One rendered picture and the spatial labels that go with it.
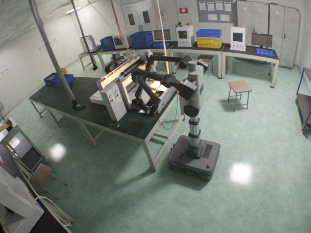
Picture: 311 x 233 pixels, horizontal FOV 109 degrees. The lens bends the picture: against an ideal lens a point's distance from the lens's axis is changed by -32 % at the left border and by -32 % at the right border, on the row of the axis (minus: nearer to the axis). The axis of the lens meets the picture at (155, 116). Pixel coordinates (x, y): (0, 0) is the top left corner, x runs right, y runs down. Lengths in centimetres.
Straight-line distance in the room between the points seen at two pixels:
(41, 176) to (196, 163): 230
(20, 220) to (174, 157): 206
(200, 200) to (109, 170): 147
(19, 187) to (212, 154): 255
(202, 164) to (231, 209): 72
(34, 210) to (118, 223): 108
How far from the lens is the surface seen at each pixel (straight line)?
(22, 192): 221
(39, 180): 278
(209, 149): 230
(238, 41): 421
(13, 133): 325
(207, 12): 583
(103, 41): 615
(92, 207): 258
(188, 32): 441
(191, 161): 219
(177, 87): 130
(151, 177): 244
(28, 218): 195
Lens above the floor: 211
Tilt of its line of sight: 40 degrees down
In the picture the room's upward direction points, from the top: 14 degrees counter-clockwise
